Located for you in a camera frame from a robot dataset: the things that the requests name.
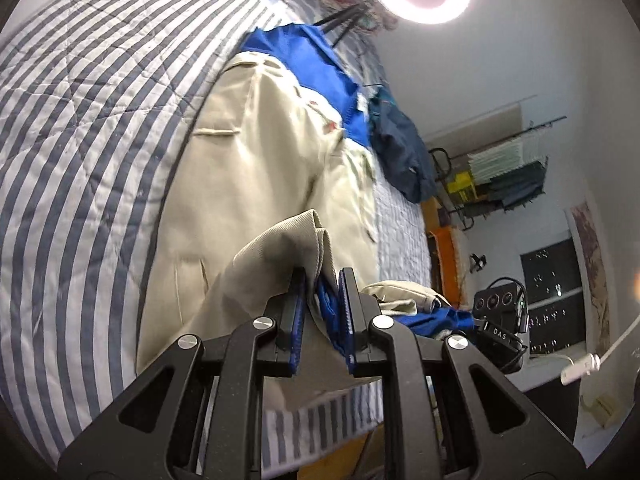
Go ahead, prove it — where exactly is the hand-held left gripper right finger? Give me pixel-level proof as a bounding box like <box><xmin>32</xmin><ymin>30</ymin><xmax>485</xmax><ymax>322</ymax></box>
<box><xmin>337</xmin><ymin>267</ymin><xmax>586</xmax><ymax>480</ymax></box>

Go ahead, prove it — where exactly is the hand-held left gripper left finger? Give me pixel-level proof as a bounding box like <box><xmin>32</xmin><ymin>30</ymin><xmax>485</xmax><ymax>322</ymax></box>
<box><xmin>57</xmin><ymin>266</ymin><xmax>307</xmax><ymax>480</ymax></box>

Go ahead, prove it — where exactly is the cream and blue jacket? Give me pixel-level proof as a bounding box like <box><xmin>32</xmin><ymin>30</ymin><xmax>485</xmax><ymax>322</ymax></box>
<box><xmin>135</xmin><ymin>22</ymin><xmax>476</xmax><ymax>411</ymax></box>

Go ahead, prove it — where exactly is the clothes drying rack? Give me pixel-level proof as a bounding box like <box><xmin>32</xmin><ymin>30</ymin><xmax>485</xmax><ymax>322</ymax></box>
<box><xmin>465</xmin><ymin>115</ymin><xmax>569</xmax><ymax>221</ymax></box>

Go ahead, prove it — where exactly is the yellow stool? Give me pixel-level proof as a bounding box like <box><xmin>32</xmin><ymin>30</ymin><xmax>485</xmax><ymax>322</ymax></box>
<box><xmin>446</xmin><ymin>172</ymin><xmax>476</xmax><ymax>206</ymax></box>

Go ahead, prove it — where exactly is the dark blue garment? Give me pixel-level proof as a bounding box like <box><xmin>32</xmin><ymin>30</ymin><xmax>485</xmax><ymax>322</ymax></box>
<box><xmin>367</xmin><ymin>87</ymin><xmax>439</xmax><ymax>204</ymax></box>

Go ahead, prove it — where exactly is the blue striped bedspread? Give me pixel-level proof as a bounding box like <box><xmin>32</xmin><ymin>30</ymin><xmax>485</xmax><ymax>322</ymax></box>
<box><xmin>0</xmin><ymin>0</ymin><xmax>437</xmax><ymax>480</ymax></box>

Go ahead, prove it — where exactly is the black tripod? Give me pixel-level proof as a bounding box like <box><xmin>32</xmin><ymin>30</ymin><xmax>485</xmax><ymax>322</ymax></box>
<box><xmin>315</xmin><ymin>2</ymin><xmax>367</xmax><ymax>47</ymax></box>

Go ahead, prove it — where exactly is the orange wooden bed frame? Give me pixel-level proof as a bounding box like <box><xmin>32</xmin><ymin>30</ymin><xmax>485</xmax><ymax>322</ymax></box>
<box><xmin>421</xmin><ymin>197</ymin><xmax>469</xmax><ymax>307</ymax></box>

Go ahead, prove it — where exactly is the white charger with cable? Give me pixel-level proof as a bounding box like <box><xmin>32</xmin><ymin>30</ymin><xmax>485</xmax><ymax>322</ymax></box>
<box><xmin>560</xmin><ymin>320</ymin><xmax>640</xmax><ymax>386</ymax></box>

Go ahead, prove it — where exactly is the wall poster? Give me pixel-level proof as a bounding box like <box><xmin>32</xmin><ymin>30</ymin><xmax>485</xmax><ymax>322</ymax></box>
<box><xmin>565</xmin><ymin>200</ymin><xmax>614</xmax><ymax>357</ymax></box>

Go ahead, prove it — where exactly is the beige wall socket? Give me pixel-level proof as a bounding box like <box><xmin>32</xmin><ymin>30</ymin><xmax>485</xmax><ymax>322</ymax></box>
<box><xmin>581</xmin><ymin>394</ymin><xmax>619</xmax><ymax>427</ymax></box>

